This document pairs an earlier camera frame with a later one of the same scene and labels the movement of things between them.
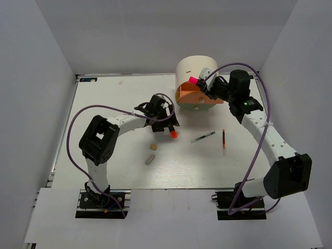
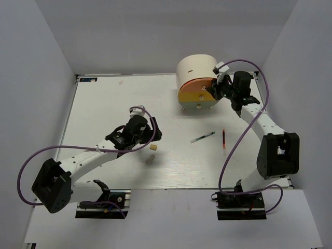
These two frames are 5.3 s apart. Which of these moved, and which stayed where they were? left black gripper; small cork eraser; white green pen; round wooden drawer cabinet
Moved: left black gripper
Stayed: small cork eraser; round wooden drawer cabinet; white green pen
